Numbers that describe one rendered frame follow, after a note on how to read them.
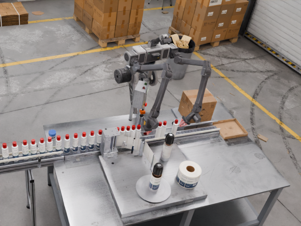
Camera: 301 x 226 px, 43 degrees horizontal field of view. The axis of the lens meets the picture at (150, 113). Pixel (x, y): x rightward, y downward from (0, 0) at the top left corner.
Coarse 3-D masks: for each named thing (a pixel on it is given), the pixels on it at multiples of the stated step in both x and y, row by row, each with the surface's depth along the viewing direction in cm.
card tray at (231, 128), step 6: (222, 120) 425; (228, 120) 429; (234, 120) 433; (216, 126) 420; (222, 126) 422; (228, 126) 423; (234, 126) 425; (240, 126) 425; (222, 132) 414; (228, 132) 415; (234, 132) 417; (240, 132) 419; (246, 132) 416; (228, 138) 406
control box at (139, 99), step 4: (140, 84) 346; (148, 84) 349; (136, 88) 340; (140, 88) 341; (136, 92) 339; (140, 92) 338; (144, 92) 337; (136, 96) 341; (140, 96) 340; (144, 96) 340; (136, 100) 344; (140, 100) 343; (144, 100) 347; (132, 104) 348; (136, 104) 347; (140, 104) 346; (140, 108) 348
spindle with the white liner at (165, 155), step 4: (168, 136) 342; (172, 136) 343; (168, 140) 344; (172, 140) 344; (164, 144) 349; (168, 144) 347; (172, 144) 351; (164, 148) 350; (168, 148) 349; (164, 152) 353; (168, 152) 352; (160, 156) 361; (164, 156) 355; (168, 156) 356; (164, 160) 358; (168, 160) 360
